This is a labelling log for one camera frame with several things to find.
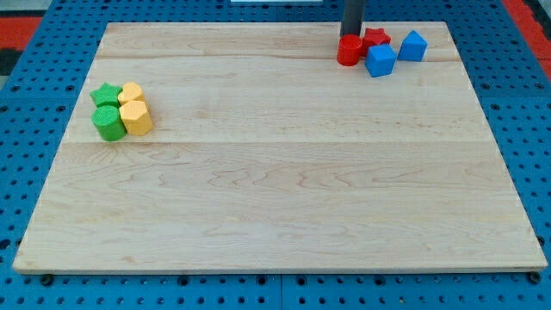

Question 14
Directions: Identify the green cylinder block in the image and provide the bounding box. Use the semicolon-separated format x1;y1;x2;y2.
91;105;127;142

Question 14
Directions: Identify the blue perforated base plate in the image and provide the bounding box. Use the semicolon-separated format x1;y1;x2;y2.
1;1;550;309

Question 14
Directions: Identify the green star block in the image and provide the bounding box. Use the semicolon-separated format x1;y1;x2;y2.
90;83;122;108

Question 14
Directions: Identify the red star block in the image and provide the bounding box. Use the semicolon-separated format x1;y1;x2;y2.
361;28;391;58

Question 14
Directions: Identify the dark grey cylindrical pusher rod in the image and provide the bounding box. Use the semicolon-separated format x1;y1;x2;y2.
339;0;367;37

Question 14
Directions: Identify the yellow heart block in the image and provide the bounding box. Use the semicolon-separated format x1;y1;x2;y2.
117;82;145;106

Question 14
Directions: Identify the yellow hexagon block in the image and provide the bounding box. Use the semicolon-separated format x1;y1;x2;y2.
119;101;153;136

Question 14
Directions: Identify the blue triangle block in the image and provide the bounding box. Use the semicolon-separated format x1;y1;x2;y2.
397;30;428;62

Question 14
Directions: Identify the red cylinder block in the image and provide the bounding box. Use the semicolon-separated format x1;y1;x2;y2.
337;34;362;66

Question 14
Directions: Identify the blue cube block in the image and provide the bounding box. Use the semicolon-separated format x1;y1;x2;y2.
365;44;397;78

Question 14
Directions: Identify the light wooden board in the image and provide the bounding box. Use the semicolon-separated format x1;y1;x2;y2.
13;22;548;275

